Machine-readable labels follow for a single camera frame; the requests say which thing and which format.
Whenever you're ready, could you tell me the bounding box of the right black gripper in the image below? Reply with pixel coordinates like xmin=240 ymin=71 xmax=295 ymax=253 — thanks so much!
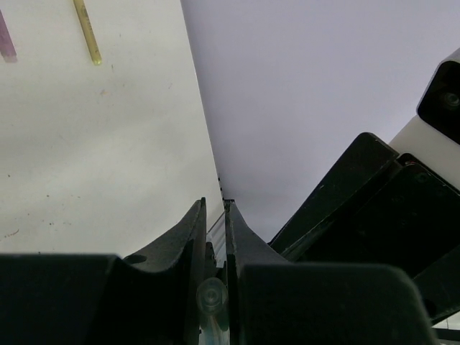
xmin=269 ymin=132 xmax=459 ymax=323

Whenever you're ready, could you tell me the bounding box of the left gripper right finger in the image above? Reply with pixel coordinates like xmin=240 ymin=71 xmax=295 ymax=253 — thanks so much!
xmin=224 ymin=201 xmax=438 ymax=344

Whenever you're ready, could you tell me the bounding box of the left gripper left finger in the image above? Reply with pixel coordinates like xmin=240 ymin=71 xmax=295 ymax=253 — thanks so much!
xmin=1 ymin=199 xmax=206 ymax=344

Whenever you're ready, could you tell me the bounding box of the blue pen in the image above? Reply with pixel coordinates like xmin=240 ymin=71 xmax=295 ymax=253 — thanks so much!
xmin=196 ymin=277 xmax=229 ymax=344

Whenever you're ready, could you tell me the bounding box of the yellow pen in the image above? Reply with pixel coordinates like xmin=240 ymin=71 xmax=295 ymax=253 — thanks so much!
xmin=73 ymin=0 xmax=102 ymax=65

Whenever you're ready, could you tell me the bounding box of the pink pen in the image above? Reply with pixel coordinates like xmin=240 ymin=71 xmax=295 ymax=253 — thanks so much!
xmin=0 ymin=11 xmax=17 ymax=63

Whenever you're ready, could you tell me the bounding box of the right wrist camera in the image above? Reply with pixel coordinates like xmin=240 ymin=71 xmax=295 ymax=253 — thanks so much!
xmin=389 ymin=50 xmax=459 ymax=188

